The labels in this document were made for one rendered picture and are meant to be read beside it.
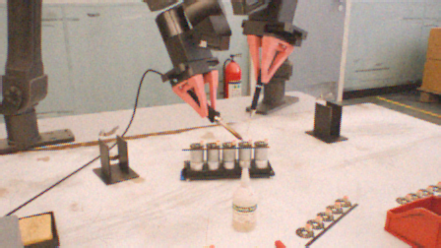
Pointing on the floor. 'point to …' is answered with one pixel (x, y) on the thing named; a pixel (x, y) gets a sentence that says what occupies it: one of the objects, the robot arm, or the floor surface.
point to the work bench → (345, 234)
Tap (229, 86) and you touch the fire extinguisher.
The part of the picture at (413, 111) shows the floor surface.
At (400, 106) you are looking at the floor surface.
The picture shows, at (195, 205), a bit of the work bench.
